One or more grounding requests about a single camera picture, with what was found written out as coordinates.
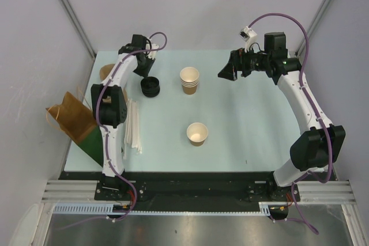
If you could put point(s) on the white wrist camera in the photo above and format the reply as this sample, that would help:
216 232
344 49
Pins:
249 36
151 49

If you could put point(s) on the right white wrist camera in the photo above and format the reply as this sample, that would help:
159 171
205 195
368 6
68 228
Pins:
249 36

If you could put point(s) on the brown paper bag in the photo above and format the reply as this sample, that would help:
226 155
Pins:
73 118

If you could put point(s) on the white slotted cable duct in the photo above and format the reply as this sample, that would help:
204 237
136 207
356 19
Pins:
111 209

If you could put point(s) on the green paper bag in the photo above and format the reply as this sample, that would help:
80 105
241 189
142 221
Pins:
92 145

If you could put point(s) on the white wrapped straws bundle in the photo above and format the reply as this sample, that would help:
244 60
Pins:
132 135

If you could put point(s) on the stack of black lids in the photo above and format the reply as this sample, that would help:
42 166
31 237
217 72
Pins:
150 86

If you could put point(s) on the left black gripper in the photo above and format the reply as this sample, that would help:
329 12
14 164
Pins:
145 72

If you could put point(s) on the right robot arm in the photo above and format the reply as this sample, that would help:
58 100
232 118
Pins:
320 140

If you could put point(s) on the brown paper cup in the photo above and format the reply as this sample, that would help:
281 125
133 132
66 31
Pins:
197 133

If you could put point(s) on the brown pulp cup carriers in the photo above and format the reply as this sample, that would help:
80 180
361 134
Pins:
103 74

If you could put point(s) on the stack of brown paper cups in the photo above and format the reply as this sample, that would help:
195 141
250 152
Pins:
189 77

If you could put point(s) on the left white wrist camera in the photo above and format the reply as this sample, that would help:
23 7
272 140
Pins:
151 49

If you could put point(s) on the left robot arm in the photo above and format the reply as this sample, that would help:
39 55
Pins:
109 104

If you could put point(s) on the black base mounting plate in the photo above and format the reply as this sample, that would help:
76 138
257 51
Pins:
199 192

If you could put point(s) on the aluminium frame rail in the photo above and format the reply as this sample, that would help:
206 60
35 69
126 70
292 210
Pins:
251 127

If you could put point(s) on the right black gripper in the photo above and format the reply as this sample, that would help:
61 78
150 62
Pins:
238 61

